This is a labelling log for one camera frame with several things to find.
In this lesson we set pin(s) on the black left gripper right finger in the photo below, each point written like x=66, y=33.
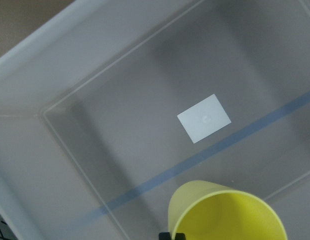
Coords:
x=180, y=236

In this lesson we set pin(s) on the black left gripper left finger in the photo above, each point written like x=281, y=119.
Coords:
x=164, y=236

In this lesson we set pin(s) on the yellow plastic cup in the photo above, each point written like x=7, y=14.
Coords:
x=203, y=210

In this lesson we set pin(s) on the clear plastic storage box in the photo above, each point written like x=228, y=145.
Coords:
x=114, y=104

